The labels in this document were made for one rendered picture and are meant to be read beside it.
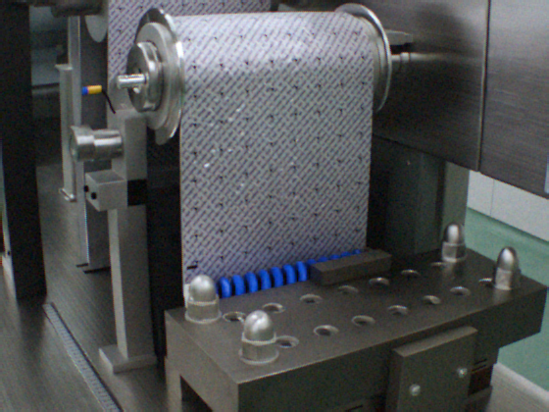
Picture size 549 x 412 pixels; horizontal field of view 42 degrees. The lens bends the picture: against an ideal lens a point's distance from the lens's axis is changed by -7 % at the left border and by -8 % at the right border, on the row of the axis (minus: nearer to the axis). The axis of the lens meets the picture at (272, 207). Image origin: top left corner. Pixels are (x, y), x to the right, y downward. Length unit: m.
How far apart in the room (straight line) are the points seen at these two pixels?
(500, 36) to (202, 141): 0.34
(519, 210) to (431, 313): 3.28
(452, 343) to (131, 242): 0.37
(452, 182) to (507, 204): 2.92
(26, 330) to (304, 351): 0.46
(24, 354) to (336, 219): 0.43
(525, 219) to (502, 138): 3.18
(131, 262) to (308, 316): 0.23
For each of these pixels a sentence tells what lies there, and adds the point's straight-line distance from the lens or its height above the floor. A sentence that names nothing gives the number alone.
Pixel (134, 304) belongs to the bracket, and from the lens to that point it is 0.91.
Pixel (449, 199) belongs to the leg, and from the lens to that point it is 1.20.
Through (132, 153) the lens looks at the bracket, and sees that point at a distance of 0.84.
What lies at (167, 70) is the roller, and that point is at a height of 1.26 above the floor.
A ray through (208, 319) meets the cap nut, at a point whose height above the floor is 1.03.
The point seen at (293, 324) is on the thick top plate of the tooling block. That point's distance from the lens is 0.75.
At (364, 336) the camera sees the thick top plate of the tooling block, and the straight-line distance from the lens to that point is 0.74.
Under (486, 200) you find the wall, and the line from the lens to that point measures 4.22.
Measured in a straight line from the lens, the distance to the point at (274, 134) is 0.82.
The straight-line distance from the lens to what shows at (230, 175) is 0.81.
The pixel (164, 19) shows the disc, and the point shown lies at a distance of 0.79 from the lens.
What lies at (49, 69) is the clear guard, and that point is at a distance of 1.79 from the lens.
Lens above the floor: 1.37
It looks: 19 degrees down
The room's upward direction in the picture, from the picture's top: 1 degrees clockwise
